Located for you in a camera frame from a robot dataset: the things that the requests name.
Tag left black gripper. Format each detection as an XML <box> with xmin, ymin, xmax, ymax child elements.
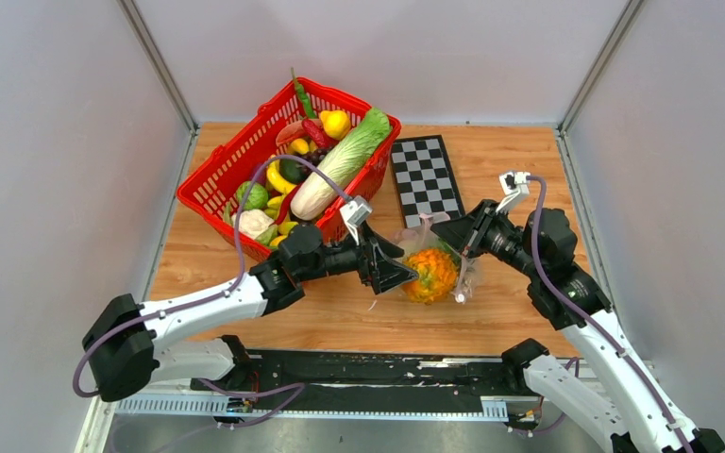
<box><xmin>298</xmin><ymin>222</ymin><xmax>419</xmax><ymax>295</ymax></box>

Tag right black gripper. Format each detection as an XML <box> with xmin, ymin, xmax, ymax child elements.
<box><xmin>429</xmin><ymin>198</ymin><xmax>542</xmax><ymax>279</ymax></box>

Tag orange toy pineapple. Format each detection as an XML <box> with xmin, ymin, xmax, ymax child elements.
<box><xmin>398</xmin><ymin>239</ymin><xmax>461</xmax><ymax>305</ymax></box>

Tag clear zip top bag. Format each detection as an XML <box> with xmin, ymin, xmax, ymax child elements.
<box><xmin>396</xmin><ymin>213</ymin><xmax>481</xmax><ymax>305</ymax></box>

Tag yellow banana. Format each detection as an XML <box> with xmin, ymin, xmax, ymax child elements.
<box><xmin>266</xmin><ymin>160</ymin><xmax>296</xmax><ymax>195</ymax></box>

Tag green chili pepper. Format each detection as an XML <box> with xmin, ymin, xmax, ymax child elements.
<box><xmin>290</xmin><ymin>67</ymin><xmax>318</xmax><ymax>119</ymax></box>

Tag red plastic basket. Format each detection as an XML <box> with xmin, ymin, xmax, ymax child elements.
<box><xmin>177</xmin><ymin>76</ymin><xmax>401</xmax><ymax>261</ymax></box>

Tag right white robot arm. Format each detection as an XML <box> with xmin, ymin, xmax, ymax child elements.
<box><xmin>430</xmin><ymin>200</ymin><xmax>725</xmax><ymax>452</ymax></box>

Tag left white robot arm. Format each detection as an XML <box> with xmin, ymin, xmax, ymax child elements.
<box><xmin>73</xmin><ymin>224</ymin><xmax>417</xmax><ymax>402</ymax></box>

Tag black white checkerboard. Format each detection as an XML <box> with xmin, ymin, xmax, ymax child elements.
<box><xmin>390</xmin><ymin>135</ymin><xmax>465</xmax><ymax>228</ymax></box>

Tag long green cabbage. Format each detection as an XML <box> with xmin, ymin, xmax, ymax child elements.
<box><xmin>290</xmin><ymin>108</ymin><xmax>392</xmax><ymax>221</ymax></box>

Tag dark purple grapes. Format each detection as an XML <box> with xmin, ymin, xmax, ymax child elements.
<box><xmin>303</xmin><ymin>148</ymin><xmax>331</xmax><ymax>167</ymax></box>

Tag white cauliflower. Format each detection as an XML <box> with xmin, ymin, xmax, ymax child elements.
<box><xmin>228</xmin><ymin>210</ymin><xmax>278</xmax><ymax>246</ymax></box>

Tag red chili pepper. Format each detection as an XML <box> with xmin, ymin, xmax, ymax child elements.
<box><xmin>301</xmin><ymin>118</ymin><xmax>337</xmax><ymax>148</ymax></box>

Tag small green round cabbage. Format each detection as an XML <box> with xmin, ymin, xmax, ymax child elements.
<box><xmin>235</xmin><ymin>181</ymin><xmax>269</xmax><ymax>210</ymax></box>

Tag yellow mango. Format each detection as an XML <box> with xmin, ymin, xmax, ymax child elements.
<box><xmin>288</xmin><ymin>138</ymin><xmax>311</xmax><ymax>156</ymax></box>

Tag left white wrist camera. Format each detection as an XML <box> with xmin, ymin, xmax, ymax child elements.
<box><xmin>340</xmin><ymin>195</ymin><xmax>373</xmax><ymax>244</ymax></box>

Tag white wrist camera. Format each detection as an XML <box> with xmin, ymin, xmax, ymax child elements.
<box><xmin>497</xmin><ymin>171</ymin><xmax>531</xmax><ymax>213</ymax></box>
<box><xmin>340</xmin><ymin>195</ymin><xmax>373</xmax><ymax>244</ymax></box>

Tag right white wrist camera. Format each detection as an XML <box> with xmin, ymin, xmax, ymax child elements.
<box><xmin>497</xmin><ymin>171</ymin><xmax>531</xmax><ymax>213</ymax></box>

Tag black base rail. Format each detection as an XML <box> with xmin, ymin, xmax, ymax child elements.
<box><xmin>115</xmin><ymin>344</ymin><xmax>546</xmax><ymax>430</ymax></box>

